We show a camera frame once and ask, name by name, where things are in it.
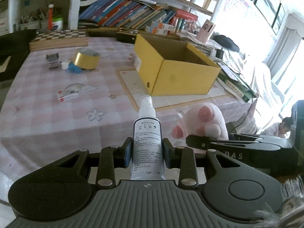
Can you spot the white USB charger cube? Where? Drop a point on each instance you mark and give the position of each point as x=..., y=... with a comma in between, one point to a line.
x=64, y=65

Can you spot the red thick dictionary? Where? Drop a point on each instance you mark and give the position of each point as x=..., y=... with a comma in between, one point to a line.
x=186, y=15

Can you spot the black Yamaha keyboard piano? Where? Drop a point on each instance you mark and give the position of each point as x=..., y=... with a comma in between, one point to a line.
x=16, y=46

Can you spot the black cap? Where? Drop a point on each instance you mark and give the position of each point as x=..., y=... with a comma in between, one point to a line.
x=226, y=42

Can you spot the gold tape roll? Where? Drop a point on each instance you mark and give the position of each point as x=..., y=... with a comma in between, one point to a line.
x=86, y=58

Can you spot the pink checkered tablecloth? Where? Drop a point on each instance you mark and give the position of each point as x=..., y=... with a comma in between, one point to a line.
x=37, y=129

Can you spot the black power adapter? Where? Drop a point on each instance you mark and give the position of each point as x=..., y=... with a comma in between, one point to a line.
x=219, y=53

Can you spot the orange white medicine box lower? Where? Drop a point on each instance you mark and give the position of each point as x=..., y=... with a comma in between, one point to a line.
x=156, y=31

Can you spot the black gold wooden box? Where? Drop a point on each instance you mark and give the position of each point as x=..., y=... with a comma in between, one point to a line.
x=123, y=35

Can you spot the blue plastic piece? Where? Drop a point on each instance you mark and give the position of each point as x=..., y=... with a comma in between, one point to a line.
x=72, y=68

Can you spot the pink pen holder cup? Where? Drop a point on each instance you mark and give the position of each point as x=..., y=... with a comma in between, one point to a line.
x=205, y=31

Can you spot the green thick book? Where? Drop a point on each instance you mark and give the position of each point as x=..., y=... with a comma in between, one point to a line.
x=237, y=88

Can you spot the white spray bottle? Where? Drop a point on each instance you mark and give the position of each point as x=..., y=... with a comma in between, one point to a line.
x=147, y=157

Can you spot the yellow cardboard box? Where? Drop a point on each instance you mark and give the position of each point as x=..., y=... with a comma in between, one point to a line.
x=169, y=67

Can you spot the grey stapler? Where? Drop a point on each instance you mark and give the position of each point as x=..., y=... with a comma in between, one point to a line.
x=53, y=60

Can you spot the white red staples box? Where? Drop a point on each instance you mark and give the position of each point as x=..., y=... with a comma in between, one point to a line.
x=66, y=95

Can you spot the white bookshelf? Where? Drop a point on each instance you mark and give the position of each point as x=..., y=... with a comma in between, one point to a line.
x=101, y=12

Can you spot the wooden chess board box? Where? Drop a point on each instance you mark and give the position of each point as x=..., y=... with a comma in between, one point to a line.
x=59, y=39

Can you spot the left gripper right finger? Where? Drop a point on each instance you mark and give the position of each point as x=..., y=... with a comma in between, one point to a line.
x=181, y=158

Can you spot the white green lidded jar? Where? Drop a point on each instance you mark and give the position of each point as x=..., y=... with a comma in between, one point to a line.
x=57, y=23

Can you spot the orange white medicine box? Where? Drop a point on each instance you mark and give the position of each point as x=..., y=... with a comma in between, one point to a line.
x=163, y=26
x=156, y=31

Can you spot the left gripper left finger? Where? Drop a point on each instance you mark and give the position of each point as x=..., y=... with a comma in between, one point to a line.
x=111, y=158

